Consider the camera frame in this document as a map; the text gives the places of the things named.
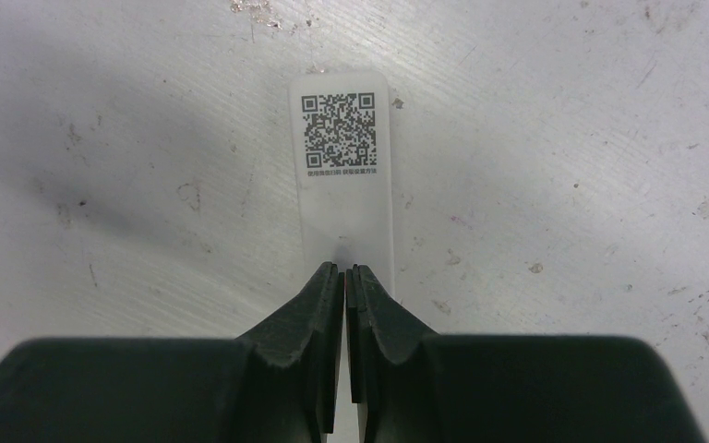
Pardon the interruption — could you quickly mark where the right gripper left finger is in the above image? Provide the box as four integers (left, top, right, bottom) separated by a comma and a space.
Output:
0, 262, 344, 442

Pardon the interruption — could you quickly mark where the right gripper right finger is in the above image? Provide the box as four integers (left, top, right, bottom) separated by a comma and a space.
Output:
345, 266, 704, 442

